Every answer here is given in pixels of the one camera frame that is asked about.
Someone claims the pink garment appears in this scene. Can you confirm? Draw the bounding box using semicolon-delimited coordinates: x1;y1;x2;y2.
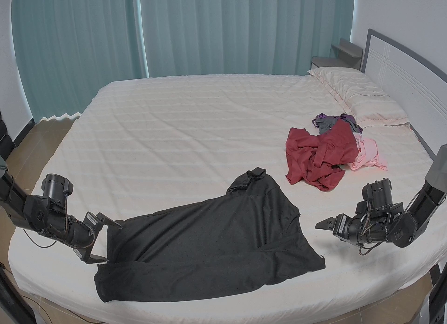
347;137;388;171

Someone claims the bed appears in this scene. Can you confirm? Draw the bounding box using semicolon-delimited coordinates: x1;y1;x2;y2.
7;28;447;324

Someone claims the cream pillow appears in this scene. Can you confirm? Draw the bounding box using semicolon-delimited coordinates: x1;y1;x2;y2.
307;67;409;128

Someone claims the blue-green curtain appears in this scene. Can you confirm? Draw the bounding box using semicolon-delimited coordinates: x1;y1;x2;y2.
11;0;149;120
134;0;357;78

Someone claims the dark red garment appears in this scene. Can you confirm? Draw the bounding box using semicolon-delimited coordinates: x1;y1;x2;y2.
285;124;358;192

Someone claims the black cable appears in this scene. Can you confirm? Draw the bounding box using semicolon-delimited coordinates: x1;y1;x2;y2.
22;228;57;248

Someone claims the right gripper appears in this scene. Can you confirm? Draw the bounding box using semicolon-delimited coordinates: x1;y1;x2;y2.
333;214;362;243

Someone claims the grey purple garment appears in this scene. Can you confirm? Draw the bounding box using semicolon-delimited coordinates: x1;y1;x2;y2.
312;113;364;134

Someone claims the grey bedside table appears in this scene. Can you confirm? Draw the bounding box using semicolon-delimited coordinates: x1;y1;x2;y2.
312;38;364;70

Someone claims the black T-shirt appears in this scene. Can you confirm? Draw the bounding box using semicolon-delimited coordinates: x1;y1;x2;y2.
94;167;326;303

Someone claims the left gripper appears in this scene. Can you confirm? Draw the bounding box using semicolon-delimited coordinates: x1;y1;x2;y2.
64;212;122;265

